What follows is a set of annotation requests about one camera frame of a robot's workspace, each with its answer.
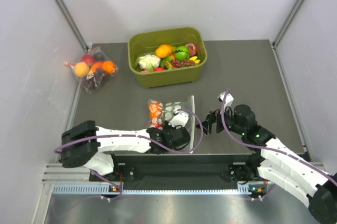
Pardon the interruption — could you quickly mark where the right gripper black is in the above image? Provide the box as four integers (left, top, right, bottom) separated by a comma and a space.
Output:
196, 103, 245, 136

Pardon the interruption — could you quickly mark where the polka dot zip top bag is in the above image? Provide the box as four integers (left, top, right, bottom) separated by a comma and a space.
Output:
148, 95, 195, 154

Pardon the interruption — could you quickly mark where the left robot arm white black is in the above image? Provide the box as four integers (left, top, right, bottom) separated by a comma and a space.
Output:
54, 120, 191, 180

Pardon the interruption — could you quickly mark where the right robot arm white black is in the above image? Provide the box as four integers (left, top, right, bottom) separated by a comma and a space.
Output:
197, 105, 336, 223

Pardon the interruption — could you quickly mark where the fake red fruit in bag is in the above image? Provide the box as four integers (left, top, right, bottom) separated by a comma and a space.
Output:
150, 117, 164, 130

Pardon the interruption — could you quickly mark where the fake orange fruit in bag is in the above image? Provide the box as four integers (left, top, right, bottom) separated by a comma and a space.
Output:
148, 100, 163, 119

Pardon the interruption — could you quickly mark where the fake yellow banana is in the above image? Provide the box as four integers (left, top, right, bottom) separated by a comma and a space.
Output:
189, 56, 201, 65

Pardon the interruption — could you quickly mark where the fake purple grapes bunch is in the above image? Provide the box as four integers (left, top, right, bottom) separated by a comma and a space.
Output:
170, 59, 195, 68

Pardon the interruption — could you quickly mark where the fake green apple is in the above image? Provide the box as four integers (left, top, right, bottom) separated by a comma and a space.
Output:
174, 46, 190, 60

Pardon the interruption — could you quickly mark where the fake pink apple slice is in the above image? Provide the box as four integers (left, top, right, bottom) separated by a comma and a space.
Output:
185, 43, 197, 56

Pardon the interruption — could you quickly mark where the fake cauliflower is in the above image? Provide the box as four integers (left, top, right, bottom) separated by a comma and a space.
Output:
136, 54, 161, 72

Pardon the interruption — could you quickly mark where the fake orange mango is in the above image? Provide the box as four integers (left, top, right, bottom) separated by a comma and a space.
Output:
155, 44, 173, 58

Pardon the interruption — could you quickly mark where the clear bag of fake fruit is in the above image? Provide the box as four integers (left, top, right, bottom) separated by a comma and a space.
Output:
64, 46, 119, 94

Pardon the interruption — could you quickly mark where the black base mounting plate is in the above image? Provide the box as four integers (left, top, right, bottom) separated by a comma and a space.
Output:
104, 154, 264, 190

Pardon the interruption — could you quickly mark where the green plastic bin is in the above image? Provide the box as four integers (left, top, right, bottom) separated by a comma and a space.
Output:
128, 27, 207, 88

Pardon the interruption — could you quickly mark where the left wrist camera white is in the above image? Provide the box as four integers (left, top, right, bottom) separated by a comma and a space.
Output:
168, 111, 189, 128

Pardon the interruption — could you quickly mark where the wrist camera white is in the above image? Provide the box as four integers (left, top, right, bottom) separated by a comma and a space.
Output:
168, 111, 189, 128
217, 91, 234, 109

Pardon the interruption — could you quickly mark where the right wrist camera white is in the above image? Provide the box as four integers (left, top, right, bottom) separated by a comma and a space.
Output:
217, 91, 234, 109

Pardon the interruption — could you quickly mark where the grey slotted cable duct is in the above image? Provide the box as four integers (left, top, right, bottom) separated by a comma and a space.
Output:
52, 184, 266, 196

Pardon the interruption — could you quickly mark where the right aluminium frame post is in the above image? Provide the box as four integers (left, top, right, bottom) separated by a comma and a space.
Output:
271, 0, 305, 50

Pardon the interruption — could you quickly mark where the aluminium frame post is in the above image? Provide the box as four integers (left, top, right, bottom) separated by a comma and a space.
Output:
54, 0, 89, 51
271, 0, 305, 50

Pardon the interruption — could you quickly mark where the left aluminium frame post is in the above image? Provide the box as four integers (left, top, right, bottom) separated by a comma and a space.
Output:
54, 0, 89, 51

